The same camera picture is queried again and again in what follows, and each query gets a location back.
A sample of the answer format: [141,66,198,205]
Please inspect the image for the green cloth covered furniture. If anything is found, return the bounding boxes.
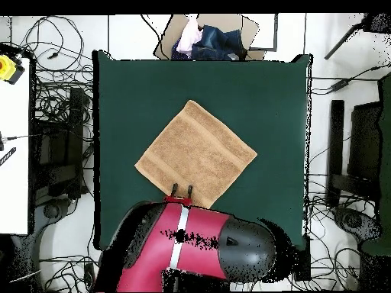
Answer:
[360,72,391,256]

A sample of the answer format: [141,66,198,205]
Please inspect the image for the black power strip box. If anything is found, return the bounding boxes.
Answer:
[294,237,312,282]

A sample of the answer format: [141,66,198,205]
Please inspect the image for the white side table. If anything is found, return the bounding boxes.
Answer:
[0,57,31,236]

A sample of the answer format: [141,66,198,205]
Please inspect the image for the brown cardboard box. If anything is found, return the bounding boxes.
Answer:
[153,13,267,61]

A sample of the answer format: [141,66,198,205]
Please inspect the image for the dark green table cloth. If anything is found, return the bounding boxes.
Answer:
[92,50,314,250]

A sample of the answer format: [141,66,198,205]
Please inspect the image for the tan terry towel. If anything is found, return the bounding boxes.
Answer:
[134,99,258,211]

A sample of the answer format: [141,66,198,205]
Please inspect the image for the blue denim jeans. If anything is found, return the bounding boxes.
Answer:
[170,24,248,61]

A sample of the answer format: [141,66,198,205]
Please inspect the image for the black power adapter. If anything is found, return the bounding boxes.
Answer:
[331,78,352,92]

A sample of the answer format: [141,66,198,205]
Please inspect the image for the white pink garment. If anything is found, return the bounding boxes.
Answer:
[176,14,204,57]

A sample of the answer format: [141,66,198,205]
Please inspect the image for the black cable tangle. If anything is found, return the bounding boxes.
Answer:
[286,245,361,291]
[24,14,94,123]

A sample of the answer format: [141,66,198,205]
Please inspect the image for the black tripod leg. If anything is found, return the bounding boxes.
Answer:
[324,12,391,60]

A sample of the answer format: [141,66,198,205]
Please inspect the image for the black floor stand frame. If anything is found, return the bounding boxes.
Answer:
[325,99,383,208]
[30,86,92,199]

